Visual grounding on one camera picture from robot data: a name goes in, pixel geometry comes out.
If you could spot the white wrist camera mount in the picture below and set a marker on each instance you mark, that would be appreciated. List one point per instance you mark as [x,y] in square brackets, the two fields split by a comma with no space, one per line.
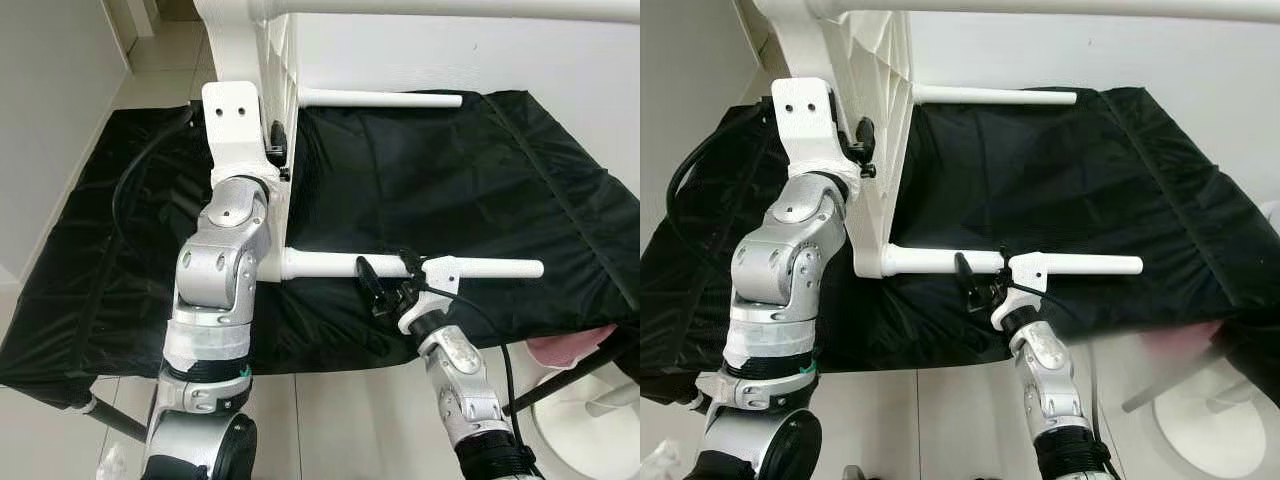
[440,272]
[235,120]
[805,115]
[1030,270]

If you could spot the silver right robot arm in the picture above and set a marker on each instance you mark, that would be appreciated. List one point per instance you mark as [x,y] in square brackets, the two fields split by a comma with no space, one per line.
[460,380]
[1045,370]

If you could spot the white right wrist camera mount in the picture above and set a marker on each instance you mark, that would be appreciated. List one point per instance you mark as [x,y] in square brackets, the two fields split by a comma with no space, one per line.
[440,272]
[1030,270]

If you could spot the pink cushion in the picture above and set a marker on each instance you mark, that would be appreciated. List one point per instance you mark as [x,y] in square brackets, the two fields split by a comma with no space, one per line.
[1185,338]
[565,350]

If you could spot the white crumpled plastic bag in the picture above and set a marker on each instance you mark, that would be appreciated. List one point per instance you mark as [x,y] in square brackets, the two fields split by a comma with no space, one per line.
[110,462]
[665,458]

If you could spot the white door frame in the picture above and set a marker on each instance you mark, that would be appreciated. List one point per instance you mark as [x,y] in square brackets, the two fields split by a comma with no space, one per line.
[752,20]
[140,15]

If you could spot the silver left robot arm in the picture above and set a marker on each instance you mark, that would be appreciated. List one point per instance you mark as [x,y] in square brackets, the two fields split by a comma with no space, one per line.
[790,260]
[215,270]

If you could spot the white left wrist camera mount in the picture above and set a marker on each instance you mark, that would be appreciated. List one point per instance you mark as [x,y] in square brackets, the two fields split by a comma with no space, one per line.
[235,120]
[805,115]

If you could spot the white round plastic base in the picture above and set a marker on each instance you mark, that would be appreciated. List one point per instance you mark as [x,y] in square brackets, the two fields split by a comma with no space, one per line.
[600,450]
[1220,440]

